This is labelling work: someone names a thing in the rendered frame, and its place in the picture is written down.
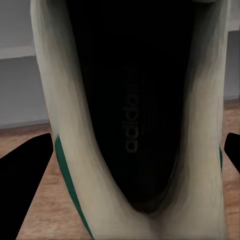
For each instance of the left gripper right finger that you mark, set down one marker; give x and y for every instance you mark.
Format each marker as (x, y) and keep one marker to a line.
(232, 149)

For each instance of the gym shoe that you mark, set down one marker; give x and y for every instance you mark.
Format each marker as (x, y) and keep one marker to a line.
(134, 91)

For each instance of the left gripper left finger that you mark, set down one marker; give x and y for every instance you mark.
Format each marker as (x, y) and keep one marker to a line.
(21, 171)

